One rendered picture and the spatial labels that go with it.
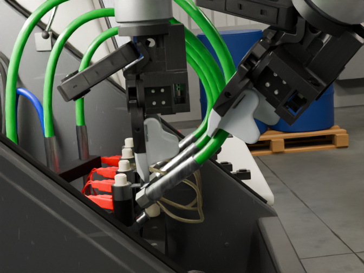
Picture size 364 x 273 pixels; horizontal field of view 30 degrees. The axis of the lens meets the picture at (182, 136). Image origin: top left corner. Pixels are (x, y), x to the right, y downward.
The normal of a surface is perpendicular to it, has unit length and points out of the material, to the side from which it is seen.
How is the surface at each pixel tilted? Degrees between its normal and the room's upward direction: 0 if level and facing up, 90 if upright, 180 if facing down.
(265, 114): 107
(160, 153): 93
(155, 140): 93
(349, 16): 130
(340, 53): 103
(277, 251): 0
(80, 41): 90
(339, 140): 90
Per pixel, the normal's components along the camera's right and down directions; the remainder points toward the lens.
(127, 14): -0.45, 0.22
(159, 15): 0.50, 0.14
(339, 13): -0.12, 0.69
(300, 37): -0.54, 0.42
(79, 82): -0.04, 0.21
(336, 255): -0.07, -0.98
